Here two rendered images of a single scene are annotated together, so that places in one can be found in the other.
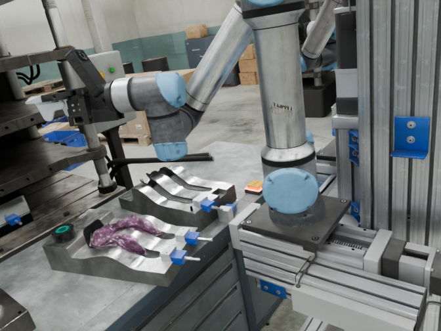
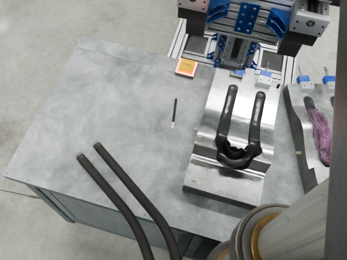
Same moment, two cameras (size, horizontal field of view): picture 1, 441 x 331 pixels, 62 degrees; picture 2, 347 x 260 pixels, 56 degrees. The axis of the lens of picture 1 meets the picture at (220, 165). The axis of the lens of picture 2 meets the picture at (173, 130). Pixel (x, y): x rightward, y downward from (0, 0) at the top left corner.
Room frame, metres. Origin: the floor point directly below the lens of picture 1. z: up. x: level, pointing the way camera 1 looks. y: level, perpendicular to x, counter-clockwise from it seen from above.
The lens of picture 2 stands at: (1.97, 0.61, 1.91)
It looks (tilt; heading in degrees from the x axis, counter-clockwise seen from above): 62 degrees down; 240
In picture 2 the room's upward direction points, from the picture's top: 4 degrees clockwise
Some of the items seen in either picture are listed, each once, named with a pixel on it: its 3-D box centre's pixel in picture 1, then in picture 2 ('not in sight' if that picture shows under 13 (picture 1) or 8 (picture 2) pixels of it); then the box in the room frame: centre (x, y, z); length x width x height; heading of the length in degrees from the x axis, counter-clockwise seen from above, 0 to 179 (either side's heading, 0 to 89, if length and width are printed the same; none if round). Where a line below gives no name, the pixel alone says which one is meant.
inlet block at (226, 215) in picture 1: (230, 208); (237, 76); (1.33, -0.01, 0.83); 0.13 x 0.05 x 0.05; 148
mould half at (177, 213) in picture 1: (174, 192); (235, 131); (1.49, 0.23, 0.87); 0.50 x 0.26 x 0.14; 48
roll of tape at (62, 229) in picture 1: (63, 233); not in sight; (1.19, 0.61, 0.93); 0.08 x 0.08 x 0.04
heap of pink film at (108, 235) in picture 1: (121, 232); (337, 132); (1.17, 0.40, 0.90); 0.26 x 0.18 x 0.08; 65
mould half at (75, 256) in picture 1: (123, 242); (334, 139); (1.17, 0.40, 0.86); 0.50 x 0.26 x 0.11; 65
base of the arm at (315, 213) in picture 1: (294, 195); not in sight; (0.87, -0.18, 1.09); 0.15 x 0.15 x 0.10
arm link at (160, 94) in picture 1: (159, 92); not in sight; (0.81, 0.10, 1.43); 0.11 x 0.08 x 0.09; 75
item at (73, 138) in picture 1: (59, 142); not in sight; (4.84, 2.10, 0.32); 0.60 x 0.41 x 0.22; 59
